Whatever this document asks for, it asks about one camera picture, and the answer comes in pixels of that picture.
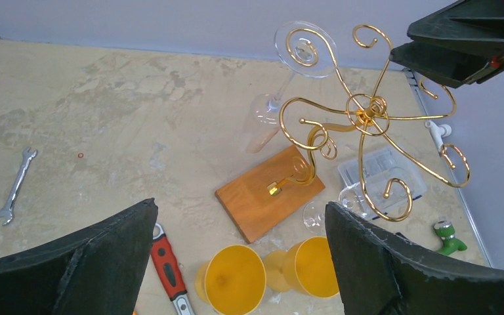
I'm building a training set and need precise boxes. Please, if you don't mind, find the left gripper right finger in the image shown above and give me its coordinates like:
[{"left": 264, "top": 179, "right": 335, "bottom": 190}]
[{"left": 325, "top": 201, "right": 504, "bottom": 314}]

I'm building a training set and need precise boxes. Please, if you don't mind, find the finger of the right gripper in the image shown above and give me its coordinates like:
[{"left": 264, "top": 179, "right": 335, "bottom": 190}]
[
  {"left": 389, "top": 42, "right": 504, "bottom": 89},
  {"left": 407, "top": 0, "right": 504, "bottom": 57}
]

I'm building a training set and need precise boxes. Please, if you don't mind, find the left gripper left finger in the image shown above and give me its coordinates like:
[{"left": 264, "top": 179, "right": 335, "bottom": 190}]
[{"left": 0, "top": 198, "right": 158, "bottom": 314}]

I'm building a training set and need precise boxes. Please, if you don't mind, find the yellow wine glass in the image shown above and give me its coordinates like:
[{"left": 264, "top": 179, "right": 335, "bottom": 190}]
[
  {"left": 263, "top": 236, "right": 339, "bottom": 299},
  {"left": 194, "top": 245, "right": 266, "bottom": 315}
]

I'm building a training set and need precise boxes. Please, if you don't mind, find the clear wine glass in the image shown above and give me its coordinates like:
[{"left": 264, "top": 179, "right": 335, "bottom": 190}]
[
  {"left": 241, "top": 21, "right": 337, "bottom": 154},
  {"left": 303, "top": 183, "right": 374, "bottom": 236}
]

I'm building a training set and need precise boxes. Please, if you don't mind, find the wooden rack base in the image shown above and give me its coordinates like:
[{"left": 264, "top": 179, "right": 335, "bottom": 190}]
[{"left": 215, "top": 146, "right": 325, "bottom": 243}]

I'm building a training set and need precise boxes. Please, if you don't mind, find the red adjustable wrench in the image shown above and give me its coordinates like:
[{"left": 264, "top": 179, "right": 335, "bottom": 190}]
[{"left": 150, "top": 222, "right": 195, "bottom": 315}]

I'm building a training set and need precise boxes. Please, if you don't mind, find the white pipe tee fitting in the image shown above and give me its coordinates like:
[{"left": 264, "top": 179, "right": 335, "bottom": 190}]
[{"left": 425, "top": 120, "right": 452, "bottom": 152}]

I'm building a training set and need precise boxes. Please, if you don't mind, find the green faucet valve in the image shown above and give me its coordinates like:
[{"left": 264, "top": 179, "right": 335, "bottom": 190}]
[{"left": 433, "top": 220, "right": 468, "bottom": 256}]

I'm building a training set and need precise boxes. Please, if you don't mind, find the clear plastic screw box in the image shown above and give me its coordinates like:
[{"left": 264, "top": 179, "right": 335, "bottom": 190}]
[{"left": 338, "top": 145, "right": 427, "bottom": 220}]

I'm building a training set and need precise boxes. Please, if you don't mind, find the silver open end spanner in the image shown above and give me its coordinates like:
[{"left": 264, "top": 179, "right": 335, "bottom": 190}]
[{"left": 0, "top": 147, "right": 38, "bottom": 226}]

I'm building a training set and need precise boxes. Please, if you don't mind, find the gold wire wine glass rack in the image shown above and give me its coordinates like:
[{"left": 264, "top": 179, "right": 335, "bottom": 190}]
[{"left": 267, "top": 21, "right": 471, "bottom": 222}]

